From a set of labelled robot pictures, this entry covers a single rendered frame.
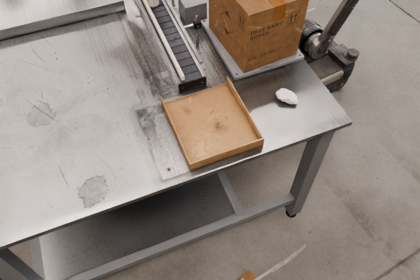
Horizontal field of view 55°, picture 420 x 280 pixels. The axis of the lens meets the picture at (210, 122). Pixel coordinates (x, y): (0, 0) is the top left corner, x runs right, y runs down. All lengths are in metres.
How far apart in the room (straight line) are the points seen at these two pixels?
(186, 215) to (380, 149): 1.22
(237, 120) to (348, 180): 1.09
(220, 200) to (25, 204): 0.91
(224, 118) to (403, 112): 1.58
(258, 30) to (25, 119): 0.87
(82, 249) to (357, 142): 1.61
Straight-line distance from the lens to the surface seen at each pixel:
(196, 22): 1.55
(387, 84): 2.87
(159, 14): 1.75
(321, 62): 2.52
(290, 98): 1.46
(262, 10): 1.37
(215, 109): 1.43
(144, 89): 1.51
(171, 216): 1.89
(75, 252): 1.92
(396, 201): 2.38
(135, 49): 1.67
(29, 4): 1.95
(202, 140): 1.35
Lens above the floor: 1.95
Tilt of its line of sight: 53 degrees down
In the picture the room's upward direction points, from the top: straight up
